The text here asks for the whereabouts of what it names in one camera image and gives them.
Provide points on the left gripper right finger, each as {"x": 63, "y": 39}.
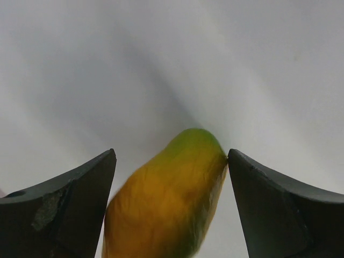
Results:
{"x": 283, "y": 217}

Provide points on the yellow orange mango toy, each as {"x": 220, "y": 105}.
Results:
{"x": 165, "y": 208}

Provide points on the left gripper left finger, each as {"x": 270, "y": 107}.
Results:
{"x": 60, "y": 217}

